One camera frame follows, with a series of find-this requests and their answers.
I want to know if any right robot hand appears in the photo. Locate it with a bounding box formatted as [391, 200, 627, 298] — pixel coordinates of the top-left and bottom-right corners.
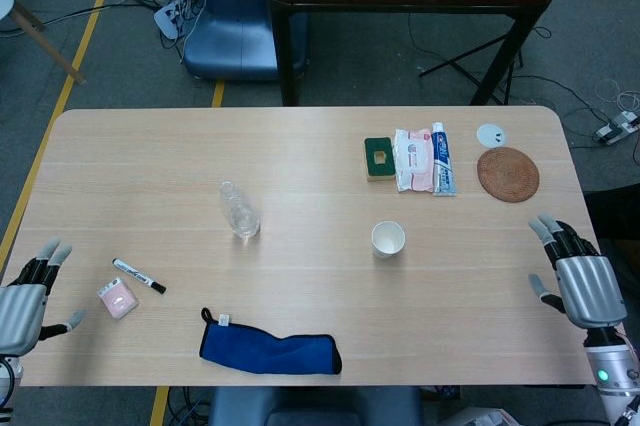
[528, 213, 629, 332]

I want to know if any white paper cup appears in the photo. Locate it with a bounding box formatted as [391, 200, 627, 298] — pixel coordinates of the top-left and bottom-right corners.
[371, 220, 407, 260]

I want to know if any white round table grommet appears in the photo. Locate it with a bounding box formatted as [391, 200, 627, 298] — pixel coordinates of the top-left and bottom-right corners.
[476, 123, 507, 149]

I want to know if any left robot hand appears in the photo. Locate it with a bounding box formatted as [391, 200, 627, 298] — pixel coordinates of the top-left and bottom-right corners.
[0, 239, 86, 357]

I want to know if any white coiled floor cable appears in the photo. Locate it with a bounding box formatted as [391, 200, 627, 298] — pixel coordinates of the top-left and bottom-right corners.
[594, 78, 640, 112]

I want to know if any grey floor power strip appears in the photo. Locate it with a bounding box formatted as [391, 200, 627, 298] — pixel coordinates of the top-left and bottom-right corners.
[593, 113, 640, 146]

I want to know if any brown woven round coaster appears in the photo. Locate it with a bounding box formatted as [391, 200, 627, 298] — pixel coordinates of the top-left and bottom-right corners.
[476, 146, 541, 204]

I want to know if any blue and white toothpaste tube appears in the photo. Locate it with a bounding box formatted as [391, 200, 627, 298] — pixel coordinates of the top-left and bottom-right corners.
[430, 121, 458, 197]

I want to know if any white power strip with plugs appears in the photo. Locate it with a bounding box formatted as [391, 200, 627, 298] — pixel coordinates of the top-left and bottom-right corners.
[153, 0, 201, 40]

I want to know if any green and yellow sponge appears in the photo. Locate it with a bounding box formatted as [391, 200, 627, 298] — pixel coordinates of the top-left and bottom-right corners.
[363, 136, 399, 183]

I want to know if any black object beside table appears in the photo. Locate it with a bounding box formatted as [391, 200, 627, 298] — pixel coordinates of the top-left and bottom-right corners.
[582, 185, 640, 247]

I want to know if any small pink tissue pack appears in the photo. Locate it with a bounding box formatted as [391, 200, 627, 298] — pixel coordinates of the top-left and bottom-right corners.
[96, 277, 140, 319]

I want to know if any pink wet wipes pack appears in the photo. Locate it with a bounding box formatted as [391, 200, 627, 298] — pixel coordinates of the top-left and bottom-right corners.
[392, 128, 435, 194]

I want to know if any blue cloth with black trim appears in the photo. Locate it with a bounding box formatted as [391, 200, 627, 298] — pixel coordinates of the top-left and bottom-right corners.
[198, 306, 344, 376]

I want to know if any black and white marker pen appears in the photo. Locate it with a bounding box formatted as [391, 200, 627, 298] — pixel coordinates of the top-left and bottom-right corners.
[111, 257, 168, 295]

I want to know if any clear plastic bottle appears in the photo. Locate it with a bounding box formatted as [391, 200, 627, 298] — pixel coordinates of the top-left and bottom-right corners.
[218, 179, 262, 242]

